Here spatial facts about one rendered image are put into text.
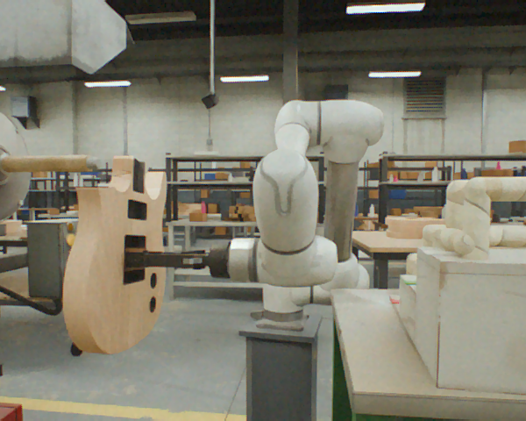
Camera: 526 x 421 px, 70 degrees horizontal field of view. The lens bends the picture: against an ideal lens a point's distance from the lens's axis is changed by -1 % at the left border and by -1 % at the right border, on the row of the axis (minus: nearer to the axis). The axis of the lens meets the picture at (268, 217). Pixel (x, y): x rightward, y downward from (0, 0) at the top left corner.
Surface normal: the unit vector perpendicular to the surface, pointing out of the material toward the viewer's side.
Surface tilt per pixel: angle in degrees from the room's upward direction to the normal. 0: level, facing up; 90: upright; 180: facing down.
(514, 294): 90
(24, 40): 90
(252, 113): 90
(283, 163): 48
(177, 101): 90
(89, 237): 62
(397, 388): 0
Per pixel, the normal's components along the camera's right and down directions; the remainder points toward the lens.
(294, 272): -0.04, 0.60
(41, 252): -0.11, 0.05
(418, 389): 0.00, -1.00
